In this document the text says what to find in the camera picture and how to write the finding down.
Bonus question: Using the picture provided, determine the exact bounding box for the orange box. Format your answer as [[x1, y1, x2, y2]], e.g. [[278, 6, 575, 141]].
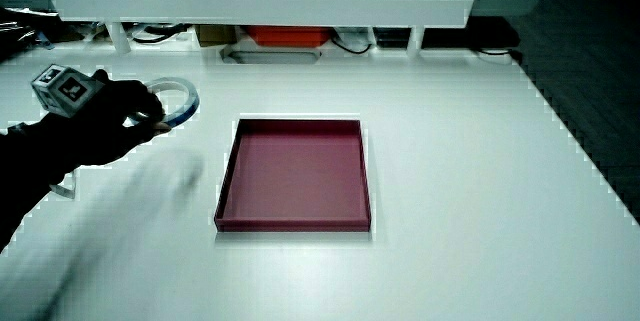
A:
[[244, 25, 334, 49]]

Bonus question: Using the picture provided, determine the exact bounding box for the black cable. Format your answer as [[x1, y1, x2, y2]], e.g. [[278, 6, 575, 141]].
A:
[[131, 23, 190, 45], [329, 35, 373, 56], [473, 47, 524, 65]]

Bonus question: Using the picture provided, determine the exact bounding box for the person's right forearm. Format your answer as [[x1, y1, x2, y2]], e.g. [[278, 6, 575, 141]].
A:
[[0, 114, 82, 253]]

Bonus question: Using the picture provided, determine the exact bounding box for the black flat device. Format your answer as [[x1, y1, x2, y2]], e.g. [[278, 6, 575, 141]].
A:
[[422, 15, 522, 52]]

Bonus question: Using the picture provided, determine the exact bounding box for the dark clutter pile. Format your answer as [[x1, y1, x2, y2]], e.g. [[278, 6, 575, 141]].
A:
[[0, 6, 62, 63]]

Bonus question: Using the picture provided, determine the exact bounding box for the brown cardboard box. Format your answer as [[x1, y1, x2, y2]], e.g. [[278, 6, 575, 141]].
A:
[[194, 24, 238, 48]]

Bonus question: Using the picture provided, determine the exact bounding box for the dark red square tray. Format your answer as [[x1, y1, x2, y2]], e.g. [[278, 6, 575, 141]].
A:
[[213, 118, 373, 234]]

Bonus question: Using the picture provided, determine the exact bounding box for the blue tape roll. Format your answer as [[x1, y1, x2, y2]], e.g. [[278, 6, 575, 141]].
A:
[[130, 76, 201, 129]]

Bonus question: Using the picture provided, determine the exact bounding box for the white desk shelf riser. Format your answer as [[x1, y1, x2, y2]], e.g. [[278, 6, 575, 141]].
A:
[[44, 0, 477, 58]]

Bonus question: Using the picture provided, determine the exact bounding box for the person's right hand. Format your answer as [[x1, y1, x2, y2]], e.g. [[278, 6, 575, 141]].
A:
[[30, 64, 173, 168]]

